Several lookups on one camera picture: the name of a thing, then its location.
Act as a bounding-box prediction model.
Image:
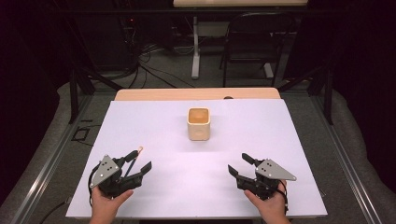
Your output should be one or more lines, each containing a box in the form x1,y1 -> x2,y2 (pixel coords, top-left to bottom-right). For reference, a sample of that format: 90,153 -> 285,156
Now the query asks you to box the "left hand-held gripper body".
89,154 -> 145,199

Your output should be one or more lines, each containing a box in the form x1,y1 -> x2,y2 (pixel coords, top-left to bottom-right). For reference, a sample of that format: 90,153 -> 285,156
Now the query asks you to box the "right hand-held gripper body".
235,158 -> 298,201

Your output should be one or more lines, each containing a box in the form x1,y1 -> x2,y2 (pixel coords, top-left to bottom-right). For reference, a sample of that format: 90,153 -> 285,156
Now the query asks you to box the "dark blue pencil with eraser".
124,146 -> 145,179

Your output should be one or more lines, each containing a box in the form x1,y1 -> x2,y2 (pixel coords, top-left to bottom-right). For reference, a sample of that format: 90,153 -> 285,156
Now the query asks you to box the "cream square pen holder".
186,106 -> 212,142

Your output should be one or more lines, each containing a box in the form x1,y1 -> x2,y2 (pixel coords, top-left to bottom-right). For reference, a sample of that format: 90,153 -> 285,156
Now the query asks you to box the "person's right hand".
243,179 -> 292,224

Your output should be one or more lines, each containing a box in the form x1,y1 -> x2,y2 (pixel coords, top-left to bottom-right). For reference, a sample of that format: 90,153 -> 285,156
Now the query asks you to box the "person's left hand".
89,186 -> 135,224

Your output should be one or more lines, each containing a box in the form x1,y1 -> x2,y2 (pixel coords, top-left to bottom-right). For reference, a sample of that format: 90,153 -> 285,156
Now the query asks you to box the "white table sheet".
65,98 -> 329,219

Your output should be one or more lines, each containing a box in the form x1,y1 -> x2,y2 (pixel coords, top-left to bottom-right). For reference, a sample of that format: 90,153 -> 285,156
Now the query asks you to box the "light wooden table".
114,87 -> 282,102

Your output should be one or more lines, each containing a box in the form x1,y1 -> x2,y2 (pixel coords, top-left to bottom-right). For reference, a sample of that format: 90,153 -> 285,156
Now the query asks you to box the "white desk foot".
262,62 -> 276,79

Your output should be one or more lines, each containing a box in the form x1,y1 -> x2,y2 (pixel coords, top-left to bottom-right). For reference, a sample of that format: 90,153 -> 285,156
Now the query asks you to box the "black folding chair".
219,11 -> 297,89

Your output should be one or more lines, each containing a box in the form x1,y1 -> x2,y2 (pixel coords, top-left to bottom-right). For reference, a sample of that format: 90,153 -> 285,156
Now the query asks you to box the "white desk leg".
191,16 -> 201,80

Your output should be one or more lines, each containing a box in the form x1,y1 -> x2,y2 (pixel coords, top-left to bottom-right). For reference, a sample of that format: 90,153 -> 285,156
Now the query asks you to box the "cream desk top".
172,0 -> 309,8

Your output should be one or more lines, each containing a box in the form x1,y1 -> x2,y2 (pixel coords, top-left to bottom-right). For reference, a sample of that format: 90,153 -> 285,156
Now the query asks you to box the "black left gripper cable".
87,164 -> 101,207

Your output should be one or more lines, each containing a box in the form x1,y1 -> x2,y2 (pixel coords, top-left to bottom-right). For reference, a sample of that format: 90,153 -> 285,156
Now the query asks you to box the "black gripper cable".
87,164 -> 101,207
276,180 -> 290,216

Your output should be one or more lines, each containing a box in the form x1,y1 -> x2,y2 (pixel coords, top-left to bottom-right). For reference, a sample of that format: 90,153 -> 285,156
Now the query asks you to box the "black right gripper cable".
276,180 -> 290,216

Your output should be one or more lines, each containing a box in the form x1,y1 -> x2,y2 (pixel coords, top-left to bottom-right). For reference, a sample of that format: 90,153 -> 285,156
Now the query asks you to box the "aluminium floor rail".
311,92 -> 385,224
11,92 -> 94,224

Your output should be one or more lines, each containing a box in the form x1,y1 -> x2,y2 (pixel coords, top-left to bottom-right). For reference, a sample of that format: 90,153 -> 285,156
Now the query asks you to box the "black floor cable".
38,200 -> 68,224

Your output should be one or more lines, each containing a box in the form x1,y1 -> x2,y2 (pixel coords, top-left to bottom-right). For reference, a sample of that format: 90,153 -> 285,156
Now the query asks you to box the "black frame post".
323,66 -> 334,126
68,67 -> 79,125

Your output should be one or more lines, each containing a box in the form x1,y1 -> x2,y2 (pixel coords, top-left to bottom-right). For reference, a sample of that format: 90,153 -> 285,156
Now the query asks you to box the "bundle of black floor cables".
122,43 -> 195,90

